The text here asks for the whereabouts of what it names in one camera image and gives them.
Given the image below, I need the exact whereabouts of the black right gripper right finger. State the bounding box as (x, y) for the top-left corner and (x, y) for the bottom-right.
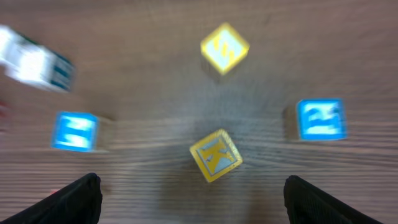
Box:
(284, 175), (381, 224)

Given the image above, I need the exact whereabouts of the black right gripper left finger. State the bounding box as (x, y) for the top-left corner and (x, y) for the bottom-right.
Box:
(1, 173), (103, 224)

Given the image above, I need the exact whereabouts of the wooden block yellow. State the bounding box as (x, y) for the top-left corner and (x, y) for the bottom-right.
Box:
(190, 129), (243, 183)
(200, 22), (250, 83)

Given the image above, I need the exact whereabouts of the wooden block blue top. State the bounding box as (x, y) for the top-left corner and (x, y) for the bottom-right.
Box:
(51, 111), (112, 153)

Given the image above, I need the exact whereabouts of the wooden block blue letter P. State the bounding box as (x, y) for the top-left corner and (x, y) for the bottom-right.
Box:
(283, 98), (348, 141)

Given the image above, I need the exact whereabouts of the wooden block umbrella picture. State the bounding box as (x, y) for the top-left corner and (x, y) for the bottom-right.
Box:
(1, 25), (75, 93)

